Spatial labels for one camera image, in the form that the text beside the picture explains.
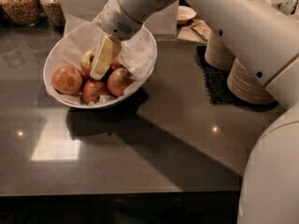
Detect stack paper bowls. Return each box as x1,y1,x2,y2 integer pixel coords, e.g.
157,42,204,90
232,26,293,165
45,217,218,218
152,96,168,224
227,59,275,105
205,32,235,71

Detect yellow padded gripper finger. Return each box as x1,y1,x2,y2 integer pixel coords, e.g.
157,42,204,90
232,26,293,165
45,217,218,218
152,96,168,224
90,35,121,80

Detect right white sign holder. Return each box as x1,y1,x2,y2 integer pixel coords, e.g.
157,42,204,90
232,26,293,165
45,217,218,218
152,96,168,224
145,2,178,35

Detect cereal glass jar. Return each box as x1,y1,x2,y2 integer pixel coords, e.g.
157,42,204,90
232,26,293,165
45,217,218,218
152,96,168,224
0,0,40,26
39,0,65,28

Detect right cereal glass jar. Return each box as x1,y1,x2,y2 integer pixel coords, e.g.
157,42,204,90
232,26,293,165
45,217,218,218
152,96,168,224
39,0,65,28

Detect black rubber mat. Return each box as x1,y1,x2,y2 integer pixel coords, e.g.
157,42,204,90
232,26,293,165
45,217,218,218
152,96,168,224
195,46,247,105

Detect right stack paper bowls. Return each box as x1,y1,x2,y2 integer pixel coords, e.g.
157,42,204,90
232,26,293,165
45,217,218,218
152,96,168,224
227,59,275,105

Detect left stack paper bowls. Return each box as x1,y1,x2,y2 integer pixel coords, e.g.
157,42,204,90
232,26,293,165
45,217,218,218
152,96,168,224
205,32,235,71

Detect hidden middle red apple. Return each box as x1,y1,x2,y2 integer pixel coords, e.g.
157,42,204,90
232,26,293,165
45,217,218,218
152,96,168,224
109,62,124,72

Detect yellow-red apple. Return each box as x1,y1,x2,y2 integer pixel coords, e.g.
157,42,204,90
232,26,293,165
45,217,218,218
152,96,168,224
80,49,94,77

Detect left red apple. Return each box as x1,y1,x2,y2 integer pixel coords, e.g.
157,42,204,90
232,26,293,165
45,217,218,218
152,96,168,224
51,65,83,95

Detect right red apple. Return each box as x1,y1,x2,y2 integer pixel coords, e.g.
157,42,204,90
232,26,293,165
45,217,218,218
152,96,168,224
107,68,135,97

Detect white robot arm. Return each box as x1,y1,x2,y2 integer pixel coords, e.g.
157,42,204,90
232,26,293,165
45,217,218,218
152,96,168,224
94,0,299,224

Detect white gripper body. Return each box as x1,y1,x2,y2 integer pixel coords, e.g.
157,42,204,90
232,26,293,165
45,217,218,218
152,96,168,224
101,0,143,40

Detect white slanted bowl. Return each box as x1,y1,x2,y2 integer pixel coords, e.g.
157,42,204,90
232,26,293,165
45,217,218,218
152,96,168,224
42,18,158,110

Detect left cereal glass jar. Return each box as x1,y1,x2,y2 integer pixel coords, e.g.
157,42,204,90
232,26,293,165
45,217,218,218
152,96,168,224
0,0,40,26

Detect front middle red apple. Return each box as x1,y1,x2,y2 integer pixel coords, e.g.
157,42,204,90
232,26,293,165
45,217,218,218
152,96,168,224
81,79,110,105

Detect small white bowl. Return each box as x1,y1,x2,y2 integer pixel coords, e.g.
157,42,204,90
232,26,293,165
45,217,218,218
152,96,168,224
178,6,196,25

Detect paper napkin with bread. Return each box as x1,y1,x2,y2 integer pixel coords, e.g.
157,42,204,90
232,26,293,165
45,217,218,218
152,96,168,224
178,20,210,44

